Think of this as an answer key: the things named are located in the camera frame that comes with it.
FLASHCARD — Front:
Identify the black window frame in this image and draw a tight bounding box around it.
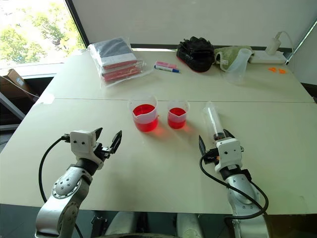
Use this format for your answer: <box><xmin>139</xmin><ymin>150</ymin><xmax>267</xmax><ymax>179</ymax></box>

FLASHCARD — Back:
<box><xmin>64</xmin><ymin>0</ymin><xmax>90</xmax><ymax>50</ymax></box>

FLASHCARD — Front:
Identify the blue capped marker pen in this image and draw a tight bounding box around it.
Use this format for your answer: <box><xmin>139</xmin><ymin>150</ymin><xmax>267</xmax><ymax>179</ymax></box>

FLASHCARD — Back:
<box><xmin>154</xmin><ymin>64</ymin><xmax>181</xmax><ymax>74</ymax></box>

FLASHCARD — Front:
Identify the brown cardboard box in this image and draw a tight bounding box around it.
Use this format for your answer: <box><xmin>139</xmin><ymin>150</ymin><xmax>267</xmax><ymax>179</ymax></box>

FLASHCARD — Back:
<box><xmin>0</xmin><ymin>68</ymin><xmax>40</xmax><ymax>102</ymax></box>

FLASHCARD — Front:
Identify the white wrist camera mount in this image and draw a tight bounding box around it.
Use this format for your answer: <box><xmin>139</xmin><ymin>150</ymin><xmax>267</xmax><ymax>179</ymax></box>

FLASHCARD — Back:
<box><xmin>214</xmin><ymin>138</ymin><xmax>242</xmax><ymax>174</ymax></box>
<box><xmin>70</xmin><ymin>130</ymin><xmax>105</xmax><ymax>171</ymax></box>

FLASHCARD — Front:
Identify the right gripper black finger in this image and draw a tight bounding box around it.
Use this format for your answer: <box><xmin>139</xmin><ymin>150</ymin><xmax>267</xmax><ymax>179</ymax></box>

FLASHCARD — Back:
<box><xmin>222</xmin><ymin>128</ymin><xmax>235</xmax><ymax>140</ymax></box>
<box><xmin>198</xmin><ymin>135</ymin><xmax>207</xmax><ymax>156</ymax></box>

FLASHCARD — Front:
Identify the white power cable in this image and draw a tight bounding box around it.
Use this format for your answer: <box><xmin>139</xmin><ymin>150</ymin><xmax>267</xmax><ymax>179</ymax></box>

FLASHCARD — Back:
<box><xmin>281</xmin><ymin>31</ymin><xmax>295</xmax><ymax>61</ymax></box>

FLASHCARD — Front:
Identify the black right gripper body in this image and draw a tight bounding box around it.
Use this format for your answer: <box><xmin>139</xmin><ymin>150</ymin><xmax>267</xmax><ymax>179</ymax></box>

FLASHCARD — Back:
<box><xmin>203</xmin><ymin>148</ymin><xmax>220</xmax><ymax>165</ymax></box>

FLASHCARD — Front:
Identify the black fabric bundle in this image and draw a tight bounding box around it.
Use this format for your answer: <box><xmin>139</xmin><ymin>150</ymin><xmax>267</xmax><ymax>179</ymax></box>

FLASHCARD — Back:
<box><xmin>176</xmin><ymin>36</ymin><xmax>215</xmax><ymax>73</ymax></box>

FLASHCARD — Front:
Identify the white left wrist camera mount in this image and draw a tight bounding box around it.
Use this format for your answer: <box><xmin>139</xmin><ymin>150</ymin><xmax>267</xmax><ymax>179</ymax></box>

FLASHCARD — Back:
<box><xmin>70</xmin><ymin>130</ymin><xmax>105</xmax><ymax>171</ymax></box>

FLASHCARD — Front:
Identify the silver metal rod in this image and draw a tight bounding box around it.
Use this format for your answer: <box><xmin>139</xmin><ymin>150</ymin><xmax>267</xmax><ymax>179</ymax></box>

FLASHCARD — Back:
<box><xmin>284</xmin><ymin>23</ymin><xmax>317</xmax><ymax>65</ymax></box>

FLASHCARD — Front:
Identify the white metal frame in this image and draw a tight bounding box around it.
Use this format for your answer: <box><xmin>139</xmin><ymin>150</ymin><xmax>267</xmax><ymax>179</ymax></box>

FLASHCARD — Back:
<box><xmin>0</xmin><ymin>93</ymin><xmax>27</xmax><ymax>131</ymax></box>

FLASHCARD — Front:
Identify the empty clear plastic beaker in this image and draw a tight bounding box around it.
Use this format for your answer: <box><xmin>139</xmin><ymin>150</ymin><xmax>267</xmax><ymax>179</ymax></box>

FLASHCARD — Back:
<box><xmin>222</xmin><ymin>48</ymin><xmax>251</xmax><ymax>86</ymax></box>

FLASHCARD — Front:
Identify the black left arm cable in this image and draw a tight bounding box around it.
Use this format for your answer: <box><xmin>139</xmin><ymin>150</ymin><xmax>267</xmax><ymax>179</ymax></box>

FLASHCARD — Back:
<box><xmin>38</xmin><ymin>134</ymin><xmax>84</xmax><ymax>238</ymax></box>

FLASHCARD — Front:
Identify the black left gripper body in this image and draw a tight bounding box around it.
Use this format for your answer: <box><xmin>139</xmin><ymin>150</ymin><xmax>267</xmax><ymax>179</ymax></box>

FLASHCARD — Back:
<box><xmin>94</xmin><ymin>142</ymin><xmax>112</xmax><ymax>161</ymax></box>

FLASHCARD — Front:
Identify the white power strip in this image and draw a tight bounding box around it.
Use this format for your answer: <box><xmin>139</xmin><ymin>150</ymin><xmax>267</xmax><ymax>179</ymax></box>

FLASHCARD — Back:
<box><xmin>249</xmin><ymin>51</ymin><xmax>285</xmax><ymax>64</ymax></box>

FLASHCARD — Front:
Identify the grey rounded shape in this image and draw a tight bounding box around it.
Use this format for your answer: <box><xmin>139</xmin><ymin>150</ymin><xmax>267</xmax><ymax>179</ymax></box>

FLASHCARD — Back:
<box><xmin>105</xmin><ymin>212</ymin><xmax>136</xmax><ymax>238</ymax></box>
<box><xmin>175</xmin><ymin>213</ymin><xmax>206</xmax><ymax>238</ymax></box>

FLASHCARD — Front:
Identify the white plug adapter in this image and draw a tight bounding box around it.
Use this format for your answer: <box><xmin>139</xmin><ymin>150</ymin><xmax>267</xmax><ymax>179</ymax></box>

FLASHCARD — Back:
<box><xmin>266</xmin><ymin>31</ymin><xmax>283</xmax><ymax>56</ymax></box>

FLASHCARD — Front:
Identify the clear bag of folded packs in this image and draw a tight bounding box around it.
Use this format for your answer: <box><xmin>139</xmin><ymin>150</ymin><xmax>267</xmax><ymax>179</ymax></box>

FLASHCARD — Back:
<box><xmin>88</xmin><ymin>37</ymin><xmax>154</xmax><ymax>89</ymax></box>

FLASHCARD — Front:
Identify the large beaker red liquid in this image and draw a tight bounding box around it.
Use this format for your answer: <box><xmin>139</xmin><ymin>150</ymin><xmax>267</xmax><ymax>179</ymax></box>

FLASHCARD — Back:
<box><xmin>127</xmin><ymin>95</ymin><xmax>159</xmax><ymax>133</ymax></box>

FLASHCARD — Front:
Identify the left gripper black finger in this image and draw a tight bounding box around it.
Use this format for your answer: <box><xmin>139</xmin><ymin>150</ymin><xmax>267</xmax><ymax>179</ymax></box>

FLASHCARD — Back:
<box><xmin>110</xmin><ymin>130</ymin><xmax>123</xmax><ymax>155</ymax></box>
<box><xmin>95</xmin><ymin>127</ymin><xmax>104</xmax><ymax>144</ymax></box>

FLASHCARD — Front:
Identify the green cloth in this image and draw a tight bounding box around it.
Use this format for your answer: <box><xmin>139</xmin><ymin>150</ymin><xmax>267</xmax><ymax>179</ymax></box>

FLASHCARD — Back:
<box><xmin>214</xmin><ymin>46</ymin><xmax>255</xmax><ymax>72</ymax></box>

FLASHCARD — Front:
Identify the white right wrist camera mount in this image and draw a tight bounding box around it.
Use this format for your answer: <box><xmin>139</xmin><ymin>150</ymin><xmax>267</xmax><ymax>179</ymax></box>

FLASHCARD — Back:
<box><xmin>214</xmin><ymin>138</ymin><xmax>242</xmax><ymax>174</ymax></box>

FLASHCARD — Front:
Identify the pink marker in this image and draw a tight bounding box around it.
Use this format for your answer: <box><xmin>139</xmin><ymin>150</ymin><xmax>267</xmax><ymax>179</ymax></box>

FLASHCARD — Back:
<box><xmin>156</xmin><ymin>60</ymin><xmax>178</xmax><ymax>70</ymax></box>

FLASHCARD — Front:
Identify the small beaker red liquid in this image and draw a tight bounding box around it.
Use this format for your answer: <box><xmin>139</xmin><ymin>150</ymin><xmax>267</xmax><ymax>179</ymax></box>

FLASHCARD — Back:
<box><xmin>167</xmin><ymin>100</ymin><xmax>191</xmax><ymax>129</ymax></box>

